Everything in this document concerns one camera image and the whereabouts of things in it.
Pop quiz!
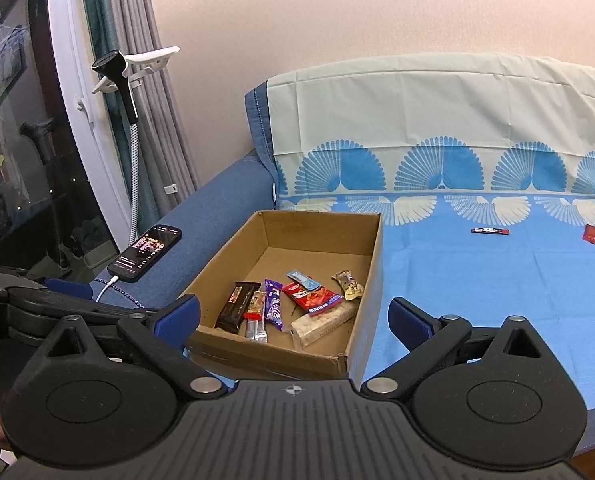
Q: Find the light blue stick pack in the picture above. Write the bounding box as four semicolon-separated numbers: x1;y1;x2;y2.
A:
287;270;321;292

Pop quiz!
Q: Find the thin black red snack bar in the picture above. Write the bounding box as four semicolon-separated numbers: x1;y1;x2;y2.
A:
470;226;510;236

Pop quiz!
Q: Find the small red candy packet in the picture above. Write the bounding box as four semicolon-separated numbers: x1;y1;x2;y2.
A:
582;224;595;245

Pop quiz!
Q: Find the red spicy snack bag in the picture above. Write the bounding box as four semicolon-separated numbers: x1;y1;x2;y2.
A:
282;282;343;316

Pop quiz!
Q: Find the blue fan pattern sofa cover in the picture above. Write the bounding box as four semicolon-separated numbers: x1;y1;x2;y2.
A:
266;52;595;413

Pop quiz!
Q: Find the clear rice cracker snack pack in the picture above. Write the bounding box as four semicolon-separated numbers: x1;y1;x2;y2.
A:
290;301;359;350

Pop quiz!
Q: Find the white phone holder clamp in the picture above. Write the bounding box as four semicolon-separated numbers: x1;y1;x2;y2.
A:
92;46;180;245

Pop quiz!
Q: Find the black smartphone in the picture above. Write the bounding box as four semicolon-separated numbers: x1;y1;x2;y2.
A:
107;224;183;283

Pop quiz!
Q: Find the grey curtain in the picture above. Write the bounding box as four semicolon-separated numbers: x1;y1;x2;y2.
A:
84;0;199;232

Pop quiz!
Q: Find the small red gold snack bar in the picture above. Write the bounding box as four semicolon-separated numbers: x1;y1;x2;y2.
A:
243;290;268;344

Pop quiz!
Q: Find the white charging cable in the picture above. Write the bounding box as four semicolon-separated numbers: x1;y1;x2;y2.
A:
94;274;144;311

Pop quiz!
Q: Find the yellow snack pack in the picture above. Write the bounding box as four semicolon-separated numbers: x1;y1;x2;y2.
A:
332;270;365;301

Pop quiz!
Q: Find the black chocolate bar wrapper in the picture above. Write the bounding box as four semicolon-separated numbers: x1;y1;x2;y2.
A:
215;281;261;334

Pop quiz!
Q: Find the purple candy bar wrapper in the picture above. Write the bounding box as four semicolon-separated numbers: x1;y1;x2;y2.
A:
264;278;284;330

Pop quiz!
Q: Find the cardboard box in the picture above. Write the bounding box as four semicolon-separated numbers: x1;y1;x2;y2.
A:
186;210;383;384

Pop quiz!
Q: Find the white window frame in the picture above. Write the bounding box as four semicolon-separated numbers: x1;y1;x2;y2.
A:
47;0;130;249

